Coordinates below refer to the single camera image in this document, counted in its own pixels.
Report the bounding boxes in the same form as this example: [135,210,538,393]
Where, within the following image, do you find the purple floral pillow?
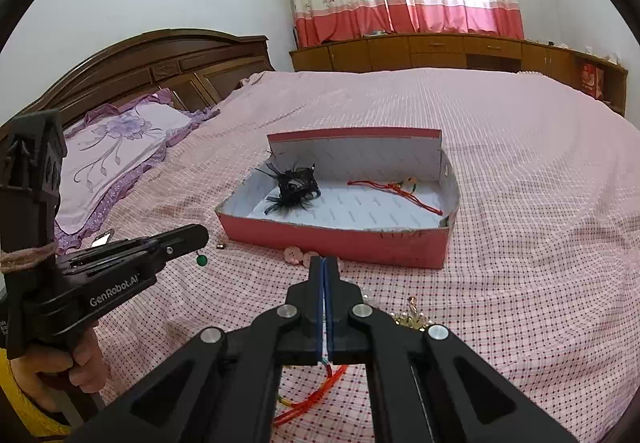
[54,90,221,254]

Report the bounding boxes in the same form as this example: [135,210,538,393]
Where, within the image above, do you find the black feather hair accessory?
[255,162,322,215]

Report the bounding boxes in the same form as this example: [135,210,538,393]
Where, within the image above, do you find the brown twine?
[0,242,59,275]

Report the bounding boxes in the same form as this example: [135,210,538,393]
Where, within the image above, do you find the wooden headboard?
[0,28,275,134]

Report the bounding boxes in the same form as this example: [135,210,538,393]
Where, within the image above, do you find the red string bracelet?
[347,177,444,216]

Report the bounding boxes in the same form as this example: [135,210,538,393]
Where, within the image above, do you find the person's left hand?
[10,320,112,416]

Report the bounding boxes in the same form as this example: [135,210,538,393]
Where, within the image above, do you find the red cardboard box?
[215,127,461,270]

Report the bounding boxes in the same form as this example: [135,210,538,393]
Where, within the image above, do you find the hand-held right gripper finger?
[325,257,581,443]
[65,257,326,443]

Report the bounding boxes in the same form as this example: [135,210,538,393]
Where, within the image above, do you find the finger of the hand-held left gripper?
[62,224,209,274]

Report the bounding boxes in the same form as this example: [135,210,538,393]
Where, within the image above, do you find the orange cord necklace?
[272,360,348,426]

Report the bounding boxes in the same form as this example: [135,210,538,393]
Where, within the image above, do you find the wooden cabinet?
[290,34,628,119]

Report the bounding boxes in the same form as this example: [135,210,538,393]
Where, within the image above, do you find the red gift box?
[579,62,605,99]

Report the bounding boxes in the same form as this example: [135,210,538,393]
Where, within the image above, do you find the gold pearl brooch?
[392,295,433,330]

